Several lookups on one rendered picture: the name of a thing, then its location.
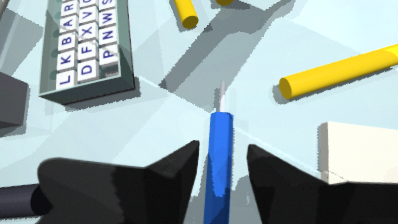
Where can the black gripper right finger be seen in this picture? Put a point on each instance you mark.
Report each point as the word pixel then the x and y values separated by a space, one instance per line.
pixel 285 194

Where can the blue stylus with grey tip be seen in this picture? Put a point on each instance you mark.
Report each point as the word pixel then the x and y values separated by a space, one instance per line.
pixel 219 166

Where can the dark grey cylinder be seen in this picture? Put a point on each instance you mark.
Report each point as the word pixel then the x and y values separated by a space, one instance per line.
pixel 22 201

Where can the grey keyboard with white letter keys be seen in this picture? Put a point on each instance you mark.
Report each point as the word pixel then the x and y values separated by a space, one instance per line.
pixel 86 50

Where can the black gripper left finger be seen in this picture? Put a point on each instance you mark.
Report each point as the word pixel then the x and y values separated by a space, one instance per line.
pixel 158 193

